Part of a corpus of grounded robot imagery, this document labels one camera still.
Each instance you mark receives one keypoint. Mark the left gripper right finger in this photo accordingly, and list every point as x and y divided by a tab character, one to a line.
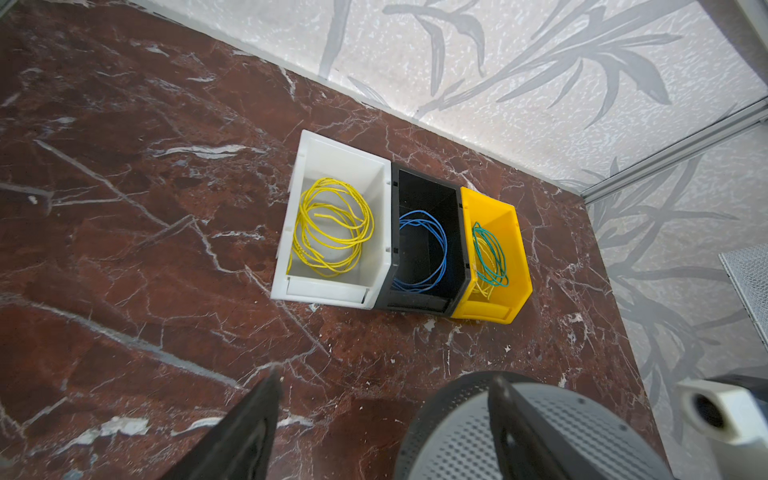
527	446

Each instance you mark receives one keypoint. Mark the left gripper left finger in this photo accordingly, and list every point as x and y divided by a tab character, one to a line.
240	445

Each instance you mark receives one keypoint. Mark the grey perforated spool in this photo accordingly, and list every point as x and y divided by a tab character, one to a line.
451	437

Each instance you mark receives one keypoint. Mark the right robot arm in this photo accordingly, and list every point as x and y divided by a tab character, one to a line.
730	411

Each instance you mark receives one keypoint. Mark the yellow storage bin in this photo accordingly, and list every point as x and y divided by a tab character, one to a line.
500	282

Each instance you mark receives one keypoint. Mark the white storage bin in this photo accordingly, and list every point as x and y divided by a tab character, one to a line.
335	244

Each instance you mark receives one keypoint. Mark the black storage bin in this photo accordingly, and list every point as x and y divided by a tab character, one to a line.
430	267

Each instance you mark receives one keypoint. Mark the white wire basket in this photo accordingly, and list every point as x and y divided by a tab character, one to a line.
747	270

